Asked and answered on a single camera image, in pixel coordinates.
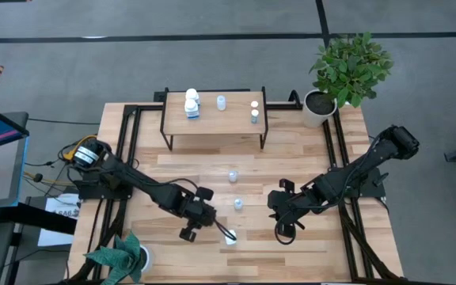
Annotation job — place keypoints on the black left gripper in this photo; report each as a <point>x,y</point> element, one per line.
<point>200,213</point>

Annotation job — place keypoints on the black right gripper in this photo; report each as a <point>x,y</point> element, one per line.
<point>285,204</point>

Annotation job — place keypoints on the translucent white plastic bottle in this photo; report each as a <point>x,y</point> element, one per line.
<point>221,103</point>
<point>232,176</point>
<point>238,204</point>

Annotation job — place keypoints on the small amber bottle white cap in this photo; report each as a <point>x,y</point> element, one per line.
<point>254,116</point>
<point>254,104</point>

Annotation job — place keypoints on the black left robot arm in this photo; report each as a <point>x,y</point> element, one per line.
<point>153,190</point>

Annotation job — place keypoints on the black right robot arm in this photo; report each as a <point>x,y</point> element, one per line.
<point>350,174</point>

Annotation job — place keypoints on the wooden shelf black metal legs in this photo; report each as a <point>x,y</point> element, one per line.
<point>212,122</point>

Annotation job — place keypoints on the small white plant pot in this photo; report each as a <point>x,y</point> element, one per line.
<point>149,259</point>

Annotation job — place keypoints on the large white plant pot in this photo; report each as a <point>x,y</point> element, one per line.
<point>311,118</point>

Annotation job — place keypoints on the teal-leaved small plant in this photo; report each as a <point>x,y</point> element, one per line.
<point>119,259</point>

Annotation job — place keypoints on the leafy green plant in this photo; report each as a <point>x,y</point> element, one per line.
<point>350,67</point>

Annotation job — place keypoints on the white paper sheet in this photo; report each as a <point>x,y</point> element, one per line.
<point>54,237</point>

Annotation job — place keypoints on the black monitor stand bar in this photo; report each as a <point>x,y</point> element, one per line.
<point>34,217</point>

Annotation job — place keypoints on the black aluminium table frame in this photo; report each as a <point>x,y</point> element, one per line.
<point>129,107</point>
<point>283,106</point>

